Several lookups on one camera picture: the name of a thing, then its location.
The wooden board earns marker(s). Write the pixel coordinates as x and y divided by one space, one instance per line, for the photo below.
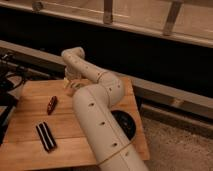
55 127

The black round bowl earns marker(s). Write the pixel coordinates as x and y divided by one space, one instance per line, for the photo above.
123 125

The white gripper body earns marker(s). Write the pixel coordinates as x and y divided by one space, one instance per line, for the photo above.
71 84

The red pocket knife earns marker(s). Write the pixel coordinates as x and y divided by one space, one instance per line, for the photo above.
51 105

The black white striped block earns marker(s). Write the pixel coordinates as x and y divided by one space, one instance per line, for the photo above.
46 137

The metal bracket right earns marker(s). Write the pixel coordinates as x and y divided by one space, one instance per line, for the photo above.
172 17

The metal bolt left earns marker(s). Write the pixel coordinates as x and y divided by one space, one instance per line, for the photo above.
37 5

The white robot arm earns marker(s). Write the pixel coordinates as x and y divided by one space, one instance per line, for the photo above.
91 104

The metal bracket centre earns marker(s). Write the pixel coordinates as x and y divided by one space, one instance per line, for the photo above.
108 12

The metal bracket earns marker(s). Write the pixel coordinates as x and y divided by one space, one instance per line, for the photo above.
108 12
172 17

